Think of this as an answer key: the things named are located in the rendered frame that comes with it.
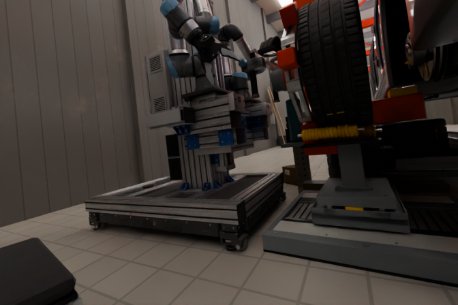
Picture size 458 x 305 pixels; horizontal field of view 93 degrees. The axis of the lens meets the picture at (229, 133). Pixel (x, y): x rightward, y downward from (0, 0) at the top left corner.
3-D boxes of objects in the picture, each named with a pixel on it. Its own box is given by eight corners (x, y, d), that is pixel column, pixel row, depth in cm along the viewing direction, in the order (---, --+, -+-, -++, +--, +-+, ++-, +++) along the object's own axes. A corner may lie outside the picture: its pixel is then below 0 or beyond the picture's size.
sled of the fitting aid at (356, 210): (411, 235, 83) (407, 210, 84) (313, 225, 102) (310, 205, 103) (395, 198, 126) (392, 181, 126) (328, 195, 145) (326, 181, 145)
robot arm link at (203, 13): (204, -10, 125) (219, 42, 100) (185, -11, 123) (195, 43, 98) (205, -34, 115) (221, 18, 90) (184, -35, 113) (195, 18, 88)
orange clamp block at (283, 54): (300, 67, 96) (295, 62, 89) (283, 71, 100) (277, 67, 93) (298, 52, 96) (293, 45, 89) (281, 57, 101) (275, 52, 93)
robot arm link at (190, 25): (193, 15, 82) (177, 29, 81) (202, 25, 82) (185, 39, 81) (193, 24, 89) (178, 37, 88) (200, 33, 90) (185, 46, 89)
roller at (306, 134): (364, 135, 95) (363, 122, 95) (297, 141, 110) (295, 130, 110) (364, 134, 99) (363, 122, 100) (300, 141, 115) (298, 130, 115)
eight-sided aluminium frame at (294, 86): (304, 120, 96) (289, 1, 98) (290, 122, 99) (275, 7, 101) (324, 121, 142) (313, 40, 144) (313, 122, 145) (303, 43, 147)
